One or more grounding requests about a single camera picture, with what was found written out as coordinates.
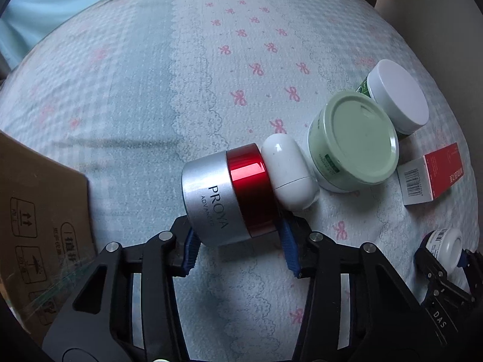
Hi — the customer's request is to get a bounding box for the small white bottle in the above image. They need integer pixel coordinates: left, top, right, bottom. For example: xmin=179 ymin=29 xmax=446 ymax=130
xmin=424 ymin=228 xmax=464 ymax=274

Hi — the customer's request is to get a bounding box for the red and white carton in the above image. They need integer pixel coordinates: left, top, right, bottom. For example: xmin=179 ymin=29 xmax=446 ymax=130
xmin=397 ymin=142 xmax=464 ymax=207

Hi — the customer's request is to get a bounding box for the silver and red cream jar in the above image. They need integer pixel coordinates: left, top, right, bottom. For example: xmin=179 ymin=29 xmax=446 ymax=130
xmin=181 ymin=142 xmax=282 ymax=249

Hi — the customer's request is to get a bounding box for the blue checked printed bedsheet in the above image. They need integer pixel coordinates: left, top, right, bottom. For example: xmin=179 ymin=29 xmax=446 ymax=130
xmin=0 ymin=0 xmax=479 ymax=362

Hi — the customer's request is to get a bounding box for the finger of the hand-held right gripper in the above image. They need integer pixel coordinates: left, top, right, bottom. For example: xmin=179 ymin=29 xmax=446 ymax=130
xmin=414 ymin=248 xmax=479 ymax=348
xmin=458 ymin=249 xmax=483 ymax=302

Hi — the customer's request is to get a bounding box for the white capsule-shaped case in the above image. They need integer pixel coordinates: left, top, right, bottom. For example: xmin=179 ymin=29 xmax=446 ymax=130
xmin=261 ymin=135 xmax=320 ymax=211

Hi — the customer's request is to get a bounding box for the pale green lidded jar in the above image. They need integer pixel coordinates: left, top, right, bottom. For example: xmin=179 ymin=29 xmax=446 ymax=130
xmin=307 ymin=91 xmax=400 ymax=193

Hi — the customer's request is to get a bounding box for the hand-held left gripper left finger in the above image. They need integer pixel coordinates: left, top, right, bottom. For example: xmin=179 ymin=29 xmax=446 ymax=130
xmin=42 ymin=217 xmax=200 ymax=362

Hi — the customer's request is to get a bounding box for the white lidded green jar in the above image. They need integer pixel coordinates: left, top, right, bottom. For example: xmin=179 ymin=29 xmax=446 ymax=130
xmin=356 ymin=59 xmax=430 ymax=135

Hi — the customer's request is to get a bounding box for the cardboard box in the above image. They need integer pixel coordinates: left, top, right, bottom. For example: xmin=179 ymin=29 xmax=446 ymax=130
xmin=0 ymin=131 xmax=99 ymax=349

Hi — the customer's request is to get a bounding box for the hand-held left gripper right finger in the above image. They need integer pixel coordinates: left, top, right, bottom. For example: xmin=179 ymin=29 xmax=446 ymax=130
xmin=278 ymin=211 xmax=443 ymax=362

